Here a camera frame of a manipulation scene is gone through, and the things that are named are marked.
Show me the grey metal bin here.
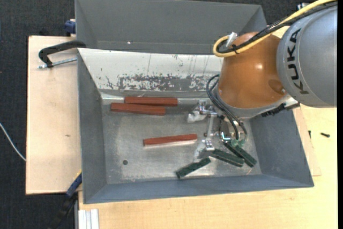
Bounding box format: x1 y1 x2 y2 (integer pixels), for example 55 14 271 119
74 0 315 205

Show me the pale wood board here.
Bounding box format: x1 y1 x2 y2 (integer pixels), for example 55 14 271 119
25 35 83 195

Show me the dark green flat block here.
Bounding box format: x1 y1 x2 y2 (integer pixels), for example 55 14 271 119
211 148 245 168
224 141 258 168
175 157 212 180

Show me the red-brown flat block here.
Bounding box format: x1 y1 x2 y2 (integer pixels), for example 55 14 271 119
124 96 179 107
110 102 167 116
143 133 198 147

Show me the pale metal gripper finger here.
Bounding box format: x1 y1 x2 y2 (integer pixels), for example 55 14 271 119
187 104 217 123
193 138 215 158

